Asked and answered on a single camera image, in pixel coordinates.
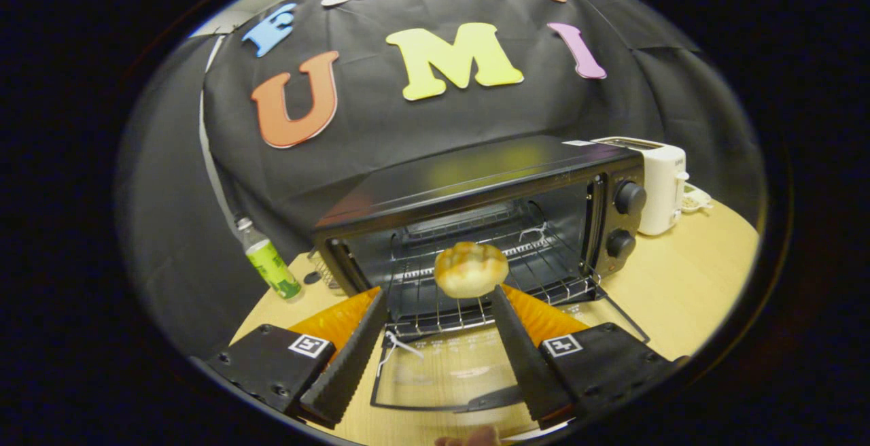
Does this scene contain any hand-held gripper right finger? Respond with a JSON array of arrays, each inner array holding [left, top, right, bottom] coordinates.
[[491, 284, 687, 431]]

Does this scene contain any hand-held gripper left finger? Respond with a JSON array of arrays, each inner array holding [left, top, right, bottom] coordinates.
[[204, 288, 389, 430]]

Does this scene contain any golden bread roll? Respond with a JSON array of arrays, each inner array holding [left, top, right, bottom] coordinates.
[[434, 242, 509, 299]]

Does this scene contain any black toaster oven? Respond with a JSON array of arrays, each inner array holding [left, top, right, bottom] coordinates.
[[309, 135, 650, 414]]

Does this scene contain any white pop-up toaster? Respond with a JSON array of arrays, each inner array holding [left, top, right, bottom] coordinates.
[[591, 136, 689, 237]]

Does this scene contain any small clear container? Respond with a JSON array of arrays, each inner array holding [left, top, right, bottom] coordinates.
[[307, 249, 344, 290]]

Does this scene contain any green label plastic bottle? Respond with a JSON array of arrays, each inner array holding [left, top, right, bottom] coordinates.
[[236, 217, 305, 303]]

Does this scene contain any small white dish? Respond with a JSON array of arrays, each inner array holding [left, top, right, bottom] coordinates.
[[682, 184, 714, 213]]

